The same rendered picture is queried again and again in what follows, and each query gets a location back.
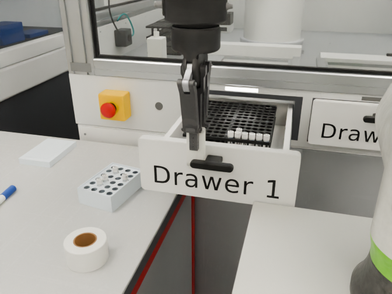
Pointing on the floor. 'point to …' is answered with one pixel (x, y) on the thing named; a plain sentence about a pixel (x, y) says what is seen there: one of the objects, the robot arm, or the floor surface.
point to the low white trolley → (97, 221)
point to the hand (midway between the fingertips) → (195, 147)
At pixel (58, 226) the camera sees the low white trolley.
